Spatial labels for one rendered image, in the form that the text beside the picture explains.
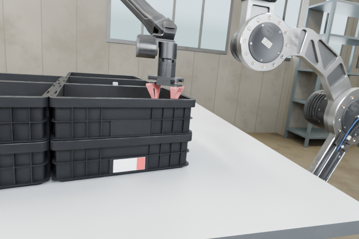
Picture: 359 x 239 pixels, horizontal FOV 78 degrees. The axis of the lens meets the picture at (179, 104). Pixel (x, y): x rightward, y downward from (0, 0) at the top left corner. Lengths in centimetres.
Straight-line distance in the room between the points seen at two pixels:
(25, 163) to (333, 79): 108
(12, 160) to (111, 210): 27
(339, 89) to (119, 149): 88
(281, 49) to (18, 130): 84
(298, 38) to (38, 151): 89
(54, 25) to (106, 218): 295
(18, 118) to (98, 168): 23
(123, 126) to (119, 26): 263
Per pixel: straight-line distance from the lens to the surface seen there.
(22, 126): 64
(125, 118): 63
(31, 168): 66
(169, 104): 64
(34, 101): 61
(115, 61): 319
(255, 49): 84
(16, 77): 121
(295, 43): 94
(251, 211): 62
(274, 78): 400
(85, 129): 63
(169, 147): 70
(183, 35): 329
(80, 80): 118
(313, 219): 67
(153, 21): 76
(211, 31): 343
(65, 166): 67
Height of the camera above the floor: 103
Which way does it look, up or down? 10 degrees down
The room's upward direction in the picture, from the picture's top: 5 degrees clockwise
